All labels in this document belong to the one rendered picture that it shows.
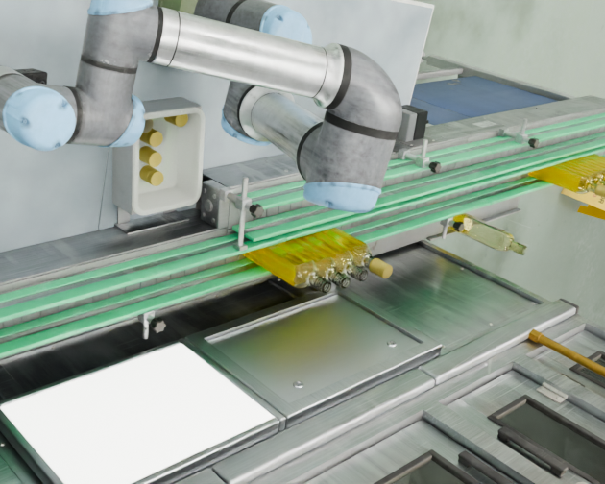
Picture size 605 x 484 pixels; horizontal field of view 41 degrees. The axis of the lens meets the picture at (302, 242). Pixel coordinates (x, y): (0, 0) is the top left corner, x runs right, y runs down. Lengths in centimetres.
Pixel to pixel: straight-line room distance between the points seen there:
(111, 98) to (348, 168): 36
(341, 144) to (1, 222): 78
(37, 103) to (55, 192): 72
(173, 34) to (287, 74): 17
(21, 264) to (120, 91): 66
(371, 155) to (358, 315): 78
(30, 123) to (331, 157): 44
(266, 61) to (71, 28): 61
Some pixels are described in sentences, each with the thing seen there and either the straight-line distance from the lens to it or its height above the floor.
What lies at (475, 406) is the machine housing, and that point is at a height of 147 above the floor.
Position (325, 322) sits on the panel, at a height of 110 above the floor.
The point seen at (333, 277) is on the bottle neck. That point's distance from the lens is 182.
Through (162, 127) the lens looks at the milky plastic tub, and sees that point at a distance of 182.
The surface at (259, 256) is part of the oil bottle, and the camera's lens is 189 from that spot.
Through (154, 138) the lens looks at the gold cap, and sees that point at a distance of 176.
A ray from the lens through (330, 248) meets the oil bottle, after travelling 190.
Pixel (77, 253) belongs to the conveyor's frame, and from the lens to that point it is 174.
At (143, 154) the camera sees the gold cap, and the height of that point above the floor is 79.
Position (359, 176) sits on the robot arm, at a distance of 124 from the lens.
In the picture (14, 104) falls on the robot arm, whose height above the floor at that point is 127.
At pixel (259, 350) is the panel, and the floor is 110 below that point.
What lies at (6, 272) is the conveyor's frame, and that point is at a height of 84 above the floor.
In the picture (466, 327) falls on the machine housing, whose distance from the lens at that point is 206.
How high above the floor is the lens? 221
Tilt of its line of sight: 40 degrees down
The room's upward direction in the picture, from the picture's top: 119 degrees clockwise
